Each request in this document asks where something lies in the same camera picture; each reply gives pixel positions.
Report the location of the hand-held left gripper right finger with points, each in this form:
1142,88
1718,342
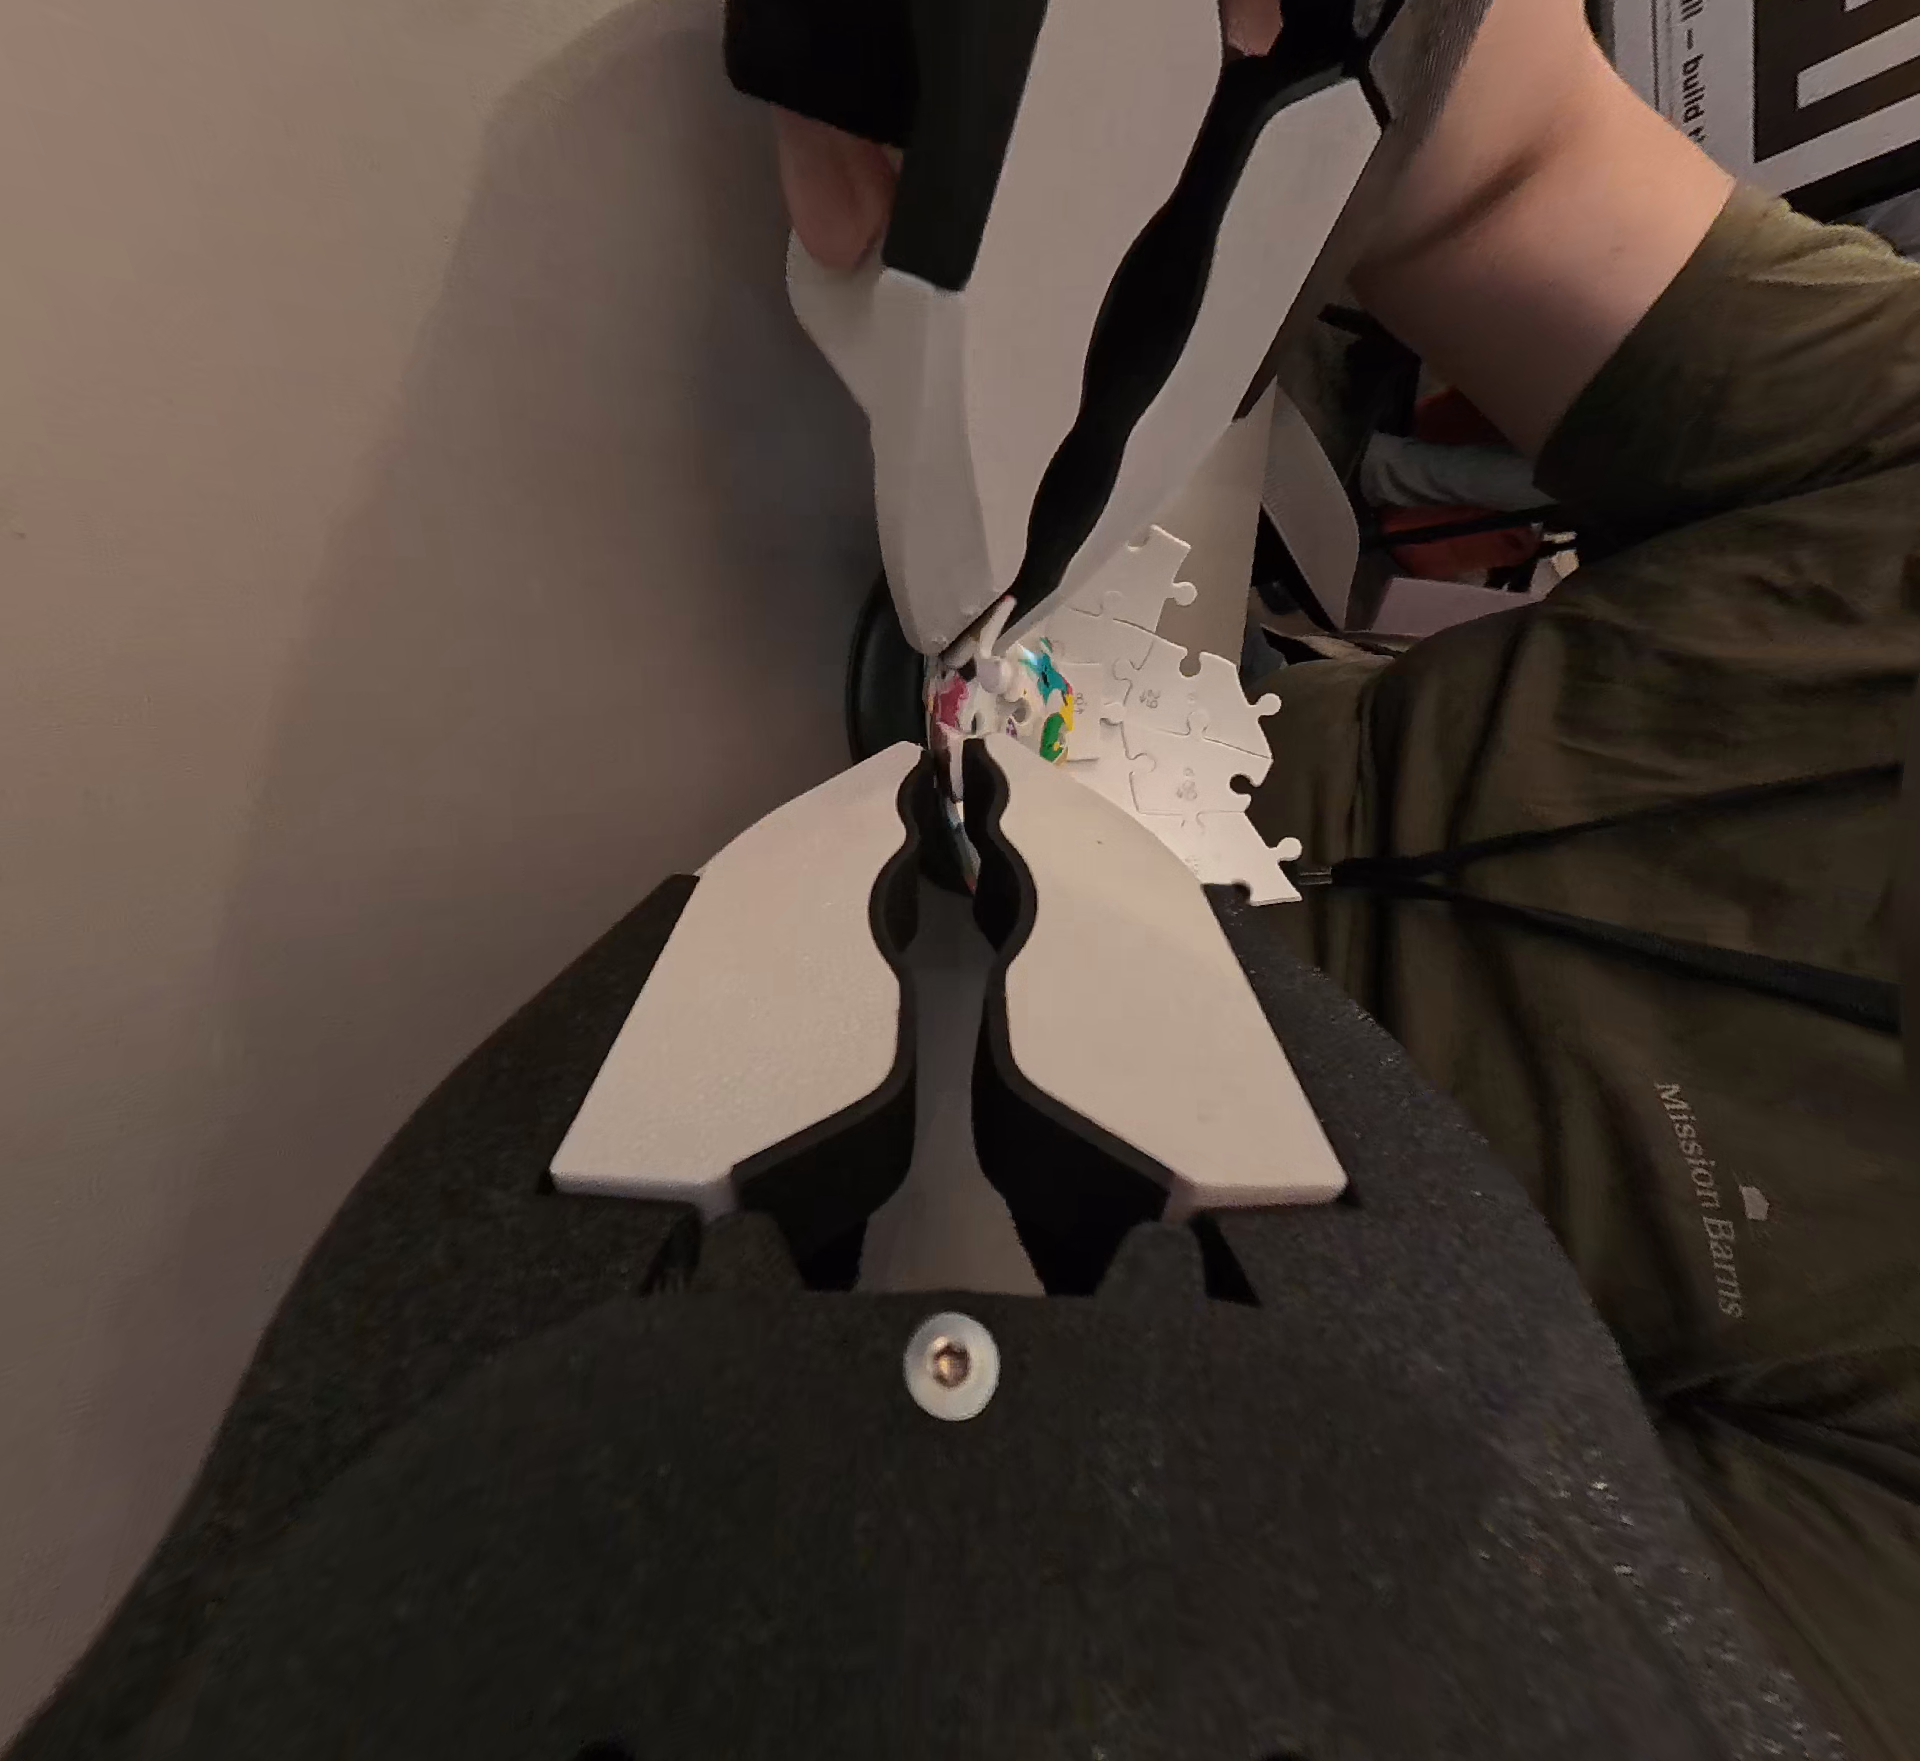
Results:
1147,1025

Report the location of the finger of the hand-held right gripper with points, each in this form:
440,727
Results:
1274,230
1079,141

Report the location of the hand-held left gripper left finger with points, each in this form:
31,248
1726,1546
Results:
751,1025

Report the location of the small puzzle piece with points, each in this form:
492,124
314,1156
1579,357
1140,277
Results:
991,667

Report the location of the colourful loose puzzle piece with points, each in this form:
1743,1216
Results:
1053,718

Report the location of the white half puzzle ball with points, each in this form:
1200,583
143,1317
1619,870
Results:
1184,727

